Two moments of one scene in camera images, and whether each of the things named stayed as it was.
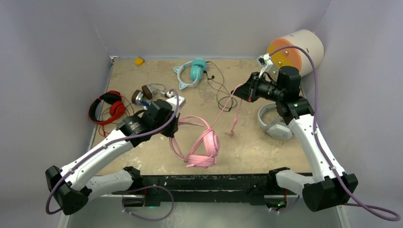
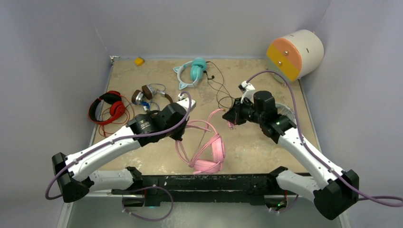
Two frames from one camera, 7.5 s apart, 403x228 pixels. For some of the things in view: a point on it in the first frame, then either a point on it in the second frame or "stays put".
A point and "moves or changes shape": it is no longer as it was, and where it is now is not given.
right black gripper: [249, 91] -> [231, 116]
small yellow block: [139, 61] stays put
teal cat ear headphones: [197, 66] stays put
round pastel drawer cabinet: [311, 40] stays put
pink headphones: [205, 155] moves or changes shape
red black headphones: [117, 108] stays put
